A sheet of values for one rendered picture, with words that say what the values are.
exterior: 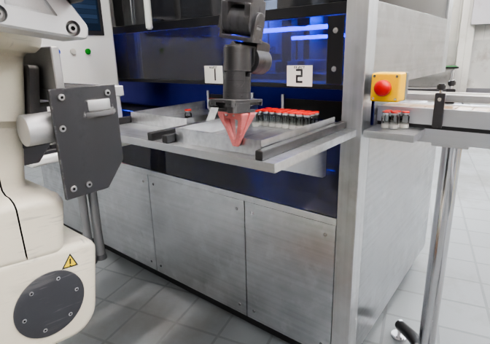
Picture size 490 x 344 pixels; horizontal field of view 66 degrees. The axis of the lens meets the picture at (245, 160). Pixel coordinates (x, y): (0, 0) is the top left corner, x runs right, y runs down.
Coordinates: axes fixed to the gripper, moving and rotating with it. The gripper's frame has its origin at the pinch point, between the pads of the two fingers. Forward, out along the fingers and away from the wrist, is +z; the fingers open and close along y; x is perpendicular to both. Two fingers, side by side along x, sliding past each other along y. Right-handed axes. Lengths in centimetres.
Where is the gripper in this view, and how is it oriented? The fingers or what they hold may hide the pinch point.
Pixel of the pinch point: (235, 142)
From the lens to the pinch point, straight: 79.4
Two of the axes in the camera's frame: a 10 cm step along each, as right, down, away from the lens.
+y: 6.1, -1.5, 7.8
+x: -8.0, -1.4, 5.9
